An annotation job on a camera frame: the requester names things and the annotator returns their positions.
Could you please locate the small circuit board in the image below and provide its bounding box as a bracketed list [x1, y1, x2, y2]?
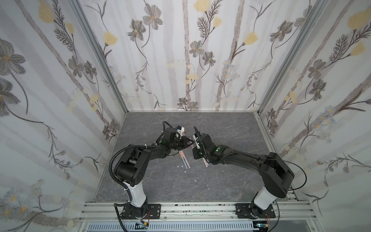
[134, 222, 149, 230]

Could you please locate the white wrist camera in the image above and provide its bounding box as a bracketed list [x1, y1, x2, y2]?
[193, 133, 201, 149]
[175, 126, 186, 138]

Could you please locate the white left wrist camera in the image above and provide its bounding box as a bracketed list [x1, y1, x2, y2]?
[175, 126, 186, 138]

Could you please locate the pink pastel pen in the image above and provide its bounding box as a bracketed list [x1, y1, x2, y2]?
[180, 151, 191, 169]

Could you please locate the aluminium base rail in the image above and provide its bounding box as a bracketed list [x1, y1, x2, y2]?
[76, 201, 323, 232]

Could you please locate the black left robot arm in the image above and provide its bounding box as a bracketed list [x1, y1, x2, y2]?
[108, 121, 194, 219]

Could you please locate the purple pastel pen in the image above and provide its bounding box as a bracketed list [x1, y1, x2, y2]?
[203, 158, 209, 168]

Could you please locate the yellow pastel pen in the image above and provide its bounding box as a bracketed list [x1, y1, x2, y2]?
[179, 151, 188, 169]

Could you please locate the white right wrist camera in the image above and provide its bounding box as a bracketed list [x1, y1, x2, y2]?
[193, 133, 201, 149]

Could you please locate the white cable duct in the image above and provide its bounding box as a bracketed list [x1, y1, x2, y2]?
[86, 221, 256, 232]

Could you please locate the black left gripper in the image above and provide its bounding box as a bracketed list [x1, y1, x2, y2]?
[169, 137, 195, 150]

